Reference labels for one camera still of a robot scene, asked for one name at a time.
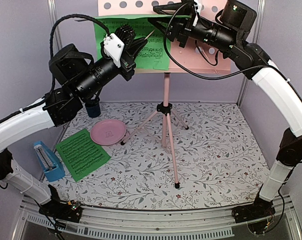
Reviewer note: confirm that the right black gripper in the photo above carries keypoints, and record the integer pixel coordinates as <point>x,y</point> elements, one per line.
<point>180,27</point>

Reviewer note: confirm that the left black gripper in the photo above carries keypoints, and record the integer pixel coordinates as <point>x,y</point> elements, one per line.
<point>127,60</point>

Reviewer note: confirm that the green sheet music page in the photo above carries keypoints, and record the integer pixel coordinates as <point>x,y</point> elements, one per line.
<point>146,42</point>

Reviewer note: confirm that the green sheet music stack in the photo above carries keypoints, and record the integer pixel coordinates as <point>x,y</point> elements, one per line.
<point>81,155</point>

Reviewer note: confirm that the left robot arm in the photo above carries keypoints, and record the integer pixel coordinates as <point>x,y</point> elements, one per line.
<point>34,118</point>

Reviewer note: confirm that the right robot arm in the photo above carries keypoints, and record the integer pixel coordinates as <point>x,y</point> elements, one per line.
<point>265,74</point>

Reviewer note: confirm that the dark blue cup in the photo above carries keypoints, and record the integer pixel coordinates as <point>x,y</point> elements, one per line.
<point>93,108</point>

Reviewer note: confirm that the pink plate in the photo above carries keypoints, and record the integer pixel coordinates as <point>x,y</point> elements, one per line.
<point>108,132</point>

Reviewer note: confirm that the floral table mat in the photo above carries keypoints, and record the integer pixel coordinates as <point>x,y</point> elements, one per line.
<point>218,163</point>

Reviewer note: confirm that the blue melodica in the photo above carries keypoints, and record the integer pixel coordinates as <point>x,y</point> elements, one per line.
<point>50,163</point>

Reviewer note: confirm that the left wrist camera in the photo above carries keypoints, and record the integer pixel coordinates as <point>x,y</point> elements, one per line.
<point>114,44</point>

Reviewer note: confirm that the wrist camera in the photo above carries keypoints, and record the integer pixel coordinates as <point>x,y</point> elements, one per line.
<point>192,9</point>
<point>114,44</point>

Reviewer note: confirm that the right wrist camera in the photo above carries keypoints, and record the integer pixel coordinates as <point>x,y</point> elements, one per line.
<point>192,9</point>

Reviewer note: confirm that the left aluminium frame post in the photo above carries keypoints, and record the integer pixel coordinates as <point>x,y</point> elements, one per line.
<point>56,25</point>

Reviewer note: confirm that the aluminium frame post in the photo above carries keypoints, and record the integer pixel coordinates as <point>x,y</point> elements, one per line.
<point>256,36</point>
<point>56,25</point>

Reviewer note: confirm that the right aluminium frame post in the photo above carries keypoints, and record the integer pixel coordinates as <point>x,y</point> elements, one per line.
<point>256,36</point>

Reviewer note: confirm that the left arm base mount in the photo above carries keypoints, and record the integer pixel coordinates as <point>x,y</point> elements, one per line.
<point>69,211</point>

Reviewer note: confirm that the front aluminium rail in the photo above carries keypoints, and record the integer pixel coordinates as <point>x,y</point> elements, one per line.
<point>115,224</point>

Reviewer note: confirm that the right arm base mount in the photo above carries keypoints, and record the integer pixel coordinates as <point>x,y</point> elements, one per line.
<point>254,211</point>

